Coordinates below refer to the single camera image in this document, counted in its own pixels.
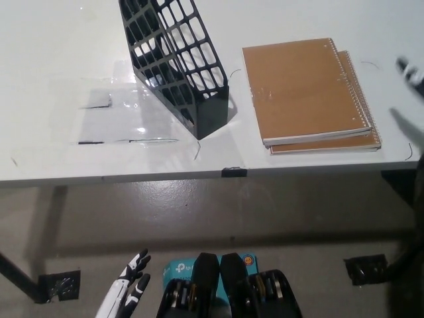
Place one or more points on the teal tp-link box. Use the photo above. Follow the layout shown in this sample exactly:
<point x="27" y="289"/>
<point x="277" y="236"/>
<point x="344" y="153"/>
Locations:
<point x="175" y="269"/>

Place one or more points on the black table leg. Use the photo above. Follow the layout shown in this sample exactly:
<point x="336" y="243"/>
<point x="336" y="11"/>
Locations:
<point x="16" y="277"/>
<point x="407" y="261"/>

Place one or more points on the brown spiral notebook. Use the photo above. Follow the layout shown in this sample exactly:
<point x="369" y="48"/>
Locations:
<point x="331" y="144"/>
<point x="298" y="89"/>

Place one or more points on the black lattice book holder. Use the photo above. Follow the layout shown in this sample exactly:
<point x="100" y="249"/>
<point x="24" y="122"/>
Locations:
<point x="212" y="116"/>

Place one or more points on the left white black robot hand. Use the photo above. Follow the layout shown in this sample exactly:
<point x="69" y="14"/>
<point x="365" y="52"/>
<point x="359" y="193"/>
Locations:
<point x="116" y="295"/>

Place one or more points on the clear plastic sheet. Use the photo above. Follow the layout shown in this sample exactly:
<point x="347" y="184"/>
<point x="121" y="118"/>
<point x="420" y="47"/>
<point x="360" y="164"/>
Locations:
<point x="109" y="127"/>

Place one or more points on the grey tape patch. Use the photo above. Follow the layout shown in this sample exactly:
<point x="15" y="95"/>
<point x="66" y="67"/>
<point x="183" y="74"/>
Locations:
<point x="98" y="100"/>

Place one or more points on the black table edge clip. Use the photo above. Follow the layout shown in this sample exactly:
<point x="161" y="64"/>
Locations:
<point x="234" y="172"/>

